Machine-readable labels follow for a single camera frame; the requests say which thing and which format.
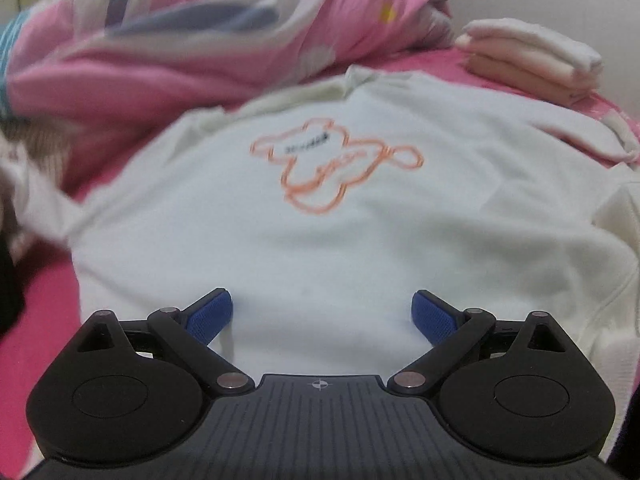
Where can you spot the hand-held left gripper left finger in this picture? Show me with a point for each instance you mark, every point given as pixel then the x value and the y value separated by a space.
pixel 212 316

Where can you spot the pink floral duvet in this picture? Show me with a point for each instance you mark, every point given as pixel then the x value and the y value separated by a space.
pixel 200 35

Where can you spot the black garment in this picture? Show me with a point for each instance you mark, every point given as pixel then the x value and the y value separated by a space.
pixel 9 290

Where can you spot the pink flower print bed blanket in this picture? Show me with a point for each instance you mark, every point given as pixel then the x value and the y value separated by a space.
pixel 40 310

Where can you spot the folded cream garment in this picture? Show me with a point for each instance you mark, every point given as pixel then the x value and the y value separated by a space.
pixel 530 42

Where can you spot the white sweatshirt orange bear print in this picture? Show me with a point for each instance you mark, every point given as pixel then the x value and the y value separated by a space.
pixel 350 240

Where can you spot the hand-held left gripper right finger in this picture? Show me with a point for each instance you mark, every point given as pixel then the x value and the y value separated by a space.
pixel 431 317

